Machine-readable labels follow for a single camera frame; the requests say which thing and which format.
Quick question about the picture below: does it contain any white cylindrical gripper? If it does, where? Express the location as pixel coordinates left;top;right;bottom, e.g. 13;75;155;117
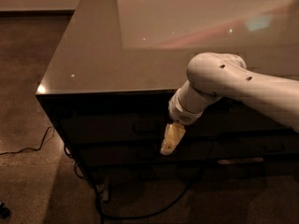
160;93;203;155

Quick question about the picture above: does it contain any drawer with metal handle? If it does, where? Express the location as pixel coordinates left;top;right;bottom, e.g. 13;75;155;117
58;106;292;145

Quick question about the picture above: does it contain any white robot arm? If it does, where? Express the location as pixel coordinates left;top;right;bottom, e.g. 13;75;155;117
161;52;299;155

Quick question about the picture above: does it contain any dark cabinet with glossy top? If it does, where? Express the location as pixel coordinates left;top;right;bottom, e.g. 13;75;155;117
36;0;298;184

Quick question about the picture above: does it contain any middle dark drawer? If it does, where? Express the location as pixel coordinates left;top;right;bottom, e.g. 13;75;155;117
78;140;212;167

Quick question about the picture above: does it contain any dark drawer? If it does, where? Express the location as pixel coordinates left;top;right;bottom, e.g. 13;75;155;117
78;140;212;167
209;134;299;159

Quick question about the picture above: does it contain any right dark drawer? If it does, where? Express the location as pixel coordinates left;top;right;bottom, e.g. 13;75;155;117
209;134;299;159

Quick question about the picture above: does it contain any black object on floor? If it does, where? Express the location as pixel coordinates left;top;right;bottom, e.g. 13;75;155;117
0;203;10;219

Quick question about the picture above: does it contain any thick black cable under cabinet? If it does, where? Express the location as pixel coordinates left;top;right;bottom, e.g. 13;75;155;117
64;143;216;224

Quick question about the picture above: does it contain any thin black floor cable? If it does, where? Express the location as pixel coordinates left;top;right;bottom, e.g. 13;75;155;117
0;125;56;157

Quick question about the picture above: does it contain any dark wall baseboard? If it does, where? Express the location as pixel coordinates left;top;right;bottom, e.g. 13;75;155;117
0;9;75;18

